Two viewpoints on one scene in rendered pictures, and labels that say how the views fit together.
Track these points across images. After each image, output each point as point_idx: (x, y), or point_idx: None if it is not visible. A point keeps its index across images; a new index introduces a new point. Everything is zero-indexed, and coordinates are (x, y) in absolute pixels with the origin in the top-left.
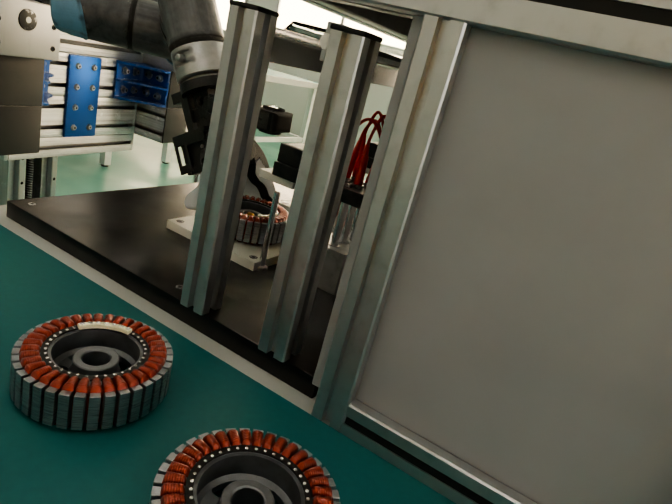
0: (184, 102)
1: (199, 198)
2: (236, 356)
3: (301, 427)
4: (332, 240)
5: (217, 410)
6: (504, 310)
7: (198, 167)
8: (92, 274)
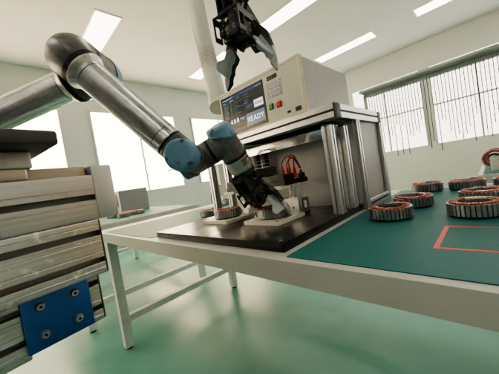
0: (244, 179)
1: (338, 178)
2: (353, 215)
3: None
4: (301, 195)
5: None
6: (370, 165)
7: (264, 199)
8: (325, 231)
